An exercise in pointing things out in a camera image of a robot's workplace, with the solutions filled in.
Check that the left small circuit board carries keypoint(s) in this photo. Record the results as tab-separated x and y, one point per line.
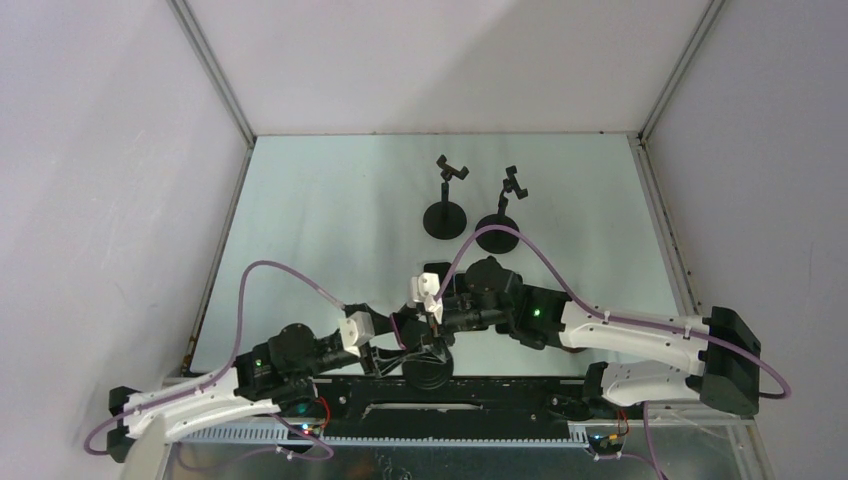
298	431

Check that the black front mounting rail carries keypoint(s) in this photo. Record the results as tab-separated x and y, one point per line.
464	409

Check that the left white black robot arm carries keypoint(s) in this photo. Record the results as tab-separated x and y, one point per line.
278	376

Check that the teal blue phone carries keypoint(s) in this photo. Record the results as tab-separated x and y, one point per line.
441	269

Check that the right small circuit board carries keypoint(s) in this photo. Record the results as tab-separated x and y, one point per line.
607	447

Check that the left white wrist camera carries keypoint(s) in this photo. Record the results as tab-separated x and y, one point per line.
357	329

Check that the small circuit board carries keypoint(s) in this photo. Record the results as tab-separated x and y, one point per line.
298	431
607	447

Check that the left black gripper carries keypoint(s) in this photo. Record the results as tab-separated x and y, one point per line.
379	361

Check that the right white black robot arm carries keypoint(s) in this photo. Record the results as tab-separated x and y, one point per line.
711	359

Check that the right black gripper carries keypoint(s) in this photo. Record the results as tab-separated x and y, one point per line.
444	332

